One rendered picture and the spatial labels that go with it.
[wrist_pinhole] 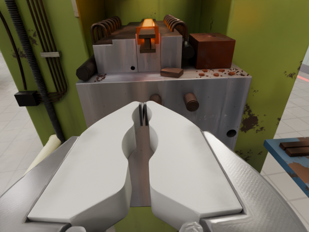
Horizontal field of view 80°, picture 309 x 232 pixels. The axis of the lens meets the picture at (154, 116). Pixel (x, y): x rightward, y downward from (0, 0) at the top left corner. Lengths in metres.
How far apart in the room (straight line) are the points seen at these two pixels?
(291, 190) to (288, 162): 1.02
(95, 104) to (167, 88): 0.17
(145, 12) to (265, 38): 0.49
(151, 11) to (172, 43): 0.48
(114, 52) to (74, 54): 0.20
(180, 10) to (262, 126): 0.58
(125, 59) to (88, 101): 0.13
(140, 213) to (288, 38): 0.73
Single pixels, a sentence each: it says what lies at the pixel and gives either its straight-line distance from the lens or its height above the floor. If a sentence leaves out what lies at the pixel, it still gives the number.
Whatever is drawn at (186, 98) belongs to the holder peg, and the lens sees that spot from 0.41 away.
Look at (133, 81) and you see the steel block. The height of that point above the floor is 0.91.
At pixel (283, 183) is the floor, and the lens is 1.57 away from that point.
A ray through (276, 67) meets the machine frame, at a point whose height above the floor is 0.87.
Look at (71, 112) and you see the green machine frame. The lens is 0.72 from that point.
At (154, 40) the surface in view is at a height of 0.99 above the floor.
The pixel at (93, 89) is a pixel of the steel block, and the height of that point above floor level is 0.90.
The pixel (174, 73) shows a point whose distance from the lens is 0.41.
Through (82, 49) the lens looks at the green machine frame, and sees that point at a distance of 0.62.
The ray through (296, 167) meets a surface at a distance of 0.54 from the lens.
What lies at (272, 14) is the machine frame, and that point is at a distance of 0.67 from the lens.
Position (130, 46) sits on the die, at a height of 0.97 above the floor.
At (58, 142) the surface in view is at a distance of 0.77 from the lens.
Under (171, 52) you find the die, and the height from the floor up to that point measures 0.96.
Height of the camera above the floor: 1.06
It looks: 31 degrees down
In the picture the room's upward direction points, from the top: 2 degrees counter-clockwise
